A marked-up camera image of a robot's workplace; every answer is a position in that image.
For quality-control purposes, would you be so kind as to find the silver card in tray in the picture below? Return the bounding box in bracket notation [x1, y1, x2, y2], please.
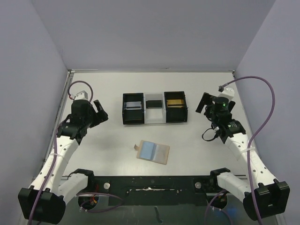
[125, 101, 142, 110]

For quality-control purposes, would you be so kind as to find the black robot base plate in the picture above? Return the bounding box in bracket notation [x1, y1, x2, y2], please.
[78, 175, 221, 209]

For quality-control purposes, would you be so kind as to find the white middle tray compartment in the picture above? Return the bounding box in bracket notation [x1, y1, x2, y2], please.
[143, 92, 166, 124]

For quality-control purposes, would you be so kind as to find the black card in tray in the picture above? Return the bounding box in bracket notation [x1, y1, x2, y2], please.
[146, 100, 163, 109]

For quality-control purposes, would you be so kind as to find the black tray compartment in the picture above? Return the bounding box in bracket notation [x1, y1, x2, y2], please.
[122, 93, 144, 125]
[164, 91, 188, 123]

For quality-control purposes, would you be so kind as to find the black left tray compartment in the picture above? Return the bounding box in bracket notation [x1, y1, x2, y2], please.
[122, 93, 144, 125]

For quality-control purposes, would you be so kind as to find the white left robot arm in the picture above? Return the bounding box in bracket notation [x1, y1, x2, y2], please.
[18, 99, 108, 225]

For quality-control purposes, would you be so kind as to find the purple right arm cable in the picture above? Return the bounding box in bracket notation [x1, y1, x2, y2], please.
[205, 75, 275, 225]

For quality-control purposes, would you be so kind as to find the black right tray compartment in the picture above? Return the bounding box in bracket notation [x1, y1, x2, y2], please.
[164, 91, 188, 123]

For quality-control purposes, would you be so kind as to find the aluminium table edge rail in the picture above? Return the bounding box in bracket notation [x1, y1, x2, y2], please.
[43, 69, 74, 164]

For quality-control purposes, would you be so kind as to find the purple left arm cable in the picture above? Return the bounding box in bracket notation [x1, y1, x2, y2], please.
[27, 81, 125, 220]

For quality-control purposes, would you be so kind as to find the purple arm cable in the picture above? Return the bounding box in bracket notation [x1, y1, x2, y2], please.
[27, 81, 125, 220]
[205, 75, 275, 225]

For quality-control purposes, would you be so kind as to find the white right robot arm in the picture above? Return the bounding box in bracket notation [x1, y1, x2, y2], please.
[196, 92, 290, 221]

